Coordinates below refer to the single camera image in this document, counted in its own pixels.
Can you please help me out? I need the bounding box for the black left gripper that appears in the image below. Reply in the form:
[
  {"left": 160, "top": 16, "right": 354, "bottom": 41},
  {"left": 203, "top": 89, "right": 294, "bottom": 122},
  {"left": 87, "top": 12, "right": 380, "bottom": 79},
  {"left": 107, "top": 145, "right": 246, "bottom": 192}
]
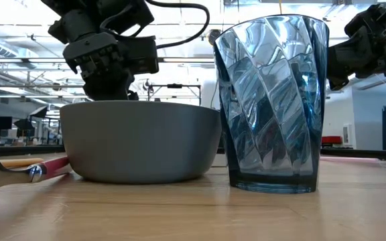
[{"left": 62, "top": 31, "right": 139, "bottom": 101}]

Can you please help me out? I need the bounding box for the red-handled metal spoon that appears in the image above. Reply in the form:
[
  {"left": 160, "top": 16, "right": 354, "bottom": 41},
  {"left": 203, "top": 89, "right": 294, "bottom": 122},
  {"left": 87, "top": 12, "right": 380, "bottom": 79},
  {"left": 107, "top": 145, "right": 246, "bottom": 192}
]
[{"left": 0, "top": 150, "right": 72, "bottom": 191}]

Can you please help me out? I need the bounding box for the pink drinking straw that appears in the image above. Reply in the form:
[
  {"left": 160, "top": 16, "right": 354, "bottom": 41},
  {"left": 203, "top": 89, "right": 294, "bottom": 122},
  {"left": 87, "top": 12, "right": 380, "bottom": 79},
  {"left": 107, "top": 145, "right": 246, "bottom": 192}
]
[{"left": 320, "top": 156, "right": 386, "bottom": 165}]

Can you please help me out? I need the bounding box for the orange-handled metal fork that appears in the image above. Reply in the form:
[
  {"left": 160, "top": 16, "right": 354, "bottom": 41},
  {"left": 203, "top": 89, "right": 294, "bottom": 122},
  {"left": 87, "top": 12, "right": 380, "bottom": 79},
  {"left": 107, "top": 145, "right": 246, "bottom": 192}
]
[{"left": 0, "top": 157, "right": 45, "bottom": 169}]

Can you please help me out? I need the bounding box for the grey bowl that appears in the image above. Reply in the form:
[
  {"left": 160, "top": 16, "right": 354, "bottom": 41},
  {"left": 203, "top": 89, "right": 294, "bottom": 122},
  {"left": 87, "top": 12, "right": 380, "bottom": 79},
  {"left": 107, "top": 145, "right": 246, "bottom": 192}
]
[{"left": 60, "top": 100, "right": 222, "bottom": 185}]

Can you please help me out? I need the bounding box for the red box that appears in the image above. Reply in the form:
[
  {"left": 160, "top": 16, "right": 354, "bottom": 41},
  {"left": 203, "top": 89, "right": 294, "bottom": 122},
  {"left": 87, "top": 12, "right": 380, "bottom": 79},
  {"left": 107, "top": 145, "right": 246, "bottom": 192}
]
[{"left": 321, "top": 135, "right": 343, "bottom": 147}]

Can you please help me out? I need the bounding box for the dark gray cup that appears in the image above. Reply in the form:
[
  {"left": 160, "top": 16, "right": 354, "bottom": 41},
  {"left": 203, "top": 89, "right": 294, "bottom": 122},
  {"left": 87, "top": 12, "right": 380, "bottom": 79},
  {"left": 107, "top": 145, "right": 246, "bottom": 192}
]
[{"left": 212, "top": 13, "right": 330, "bottom": 195}]

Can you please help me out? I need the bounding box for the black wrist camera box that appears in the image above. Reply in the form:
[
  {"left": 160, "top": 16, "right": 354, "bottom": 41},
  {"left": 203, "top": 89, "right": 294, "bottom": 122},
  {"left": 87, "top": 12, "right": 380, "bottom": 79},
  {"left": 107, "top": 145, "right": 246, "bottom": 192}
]
[{"left": 122, "top": 35, "right": 160, "bottom": 75}]

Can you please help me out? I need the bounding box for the black metal rig frame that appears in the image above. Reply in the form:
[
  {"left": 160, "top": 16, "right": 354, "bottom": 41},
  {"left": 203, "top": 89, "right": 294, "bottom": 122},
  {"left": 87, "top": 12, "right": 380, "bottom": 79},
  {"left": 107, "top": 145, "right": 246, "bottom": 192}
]
[{"left": 147, "top": 83, "right": 202, "bottom": 106}]

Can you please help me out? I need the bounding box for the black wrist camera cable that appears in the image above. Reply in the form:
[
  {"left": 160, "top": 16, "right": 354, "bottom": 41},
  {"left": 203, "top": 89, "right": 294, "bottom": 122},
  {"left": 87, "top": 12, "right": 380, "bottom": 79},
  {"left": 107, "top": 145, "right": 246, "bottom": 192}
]
[{"left": 144, "top": 0, "right": 210, "bottom": 50}]

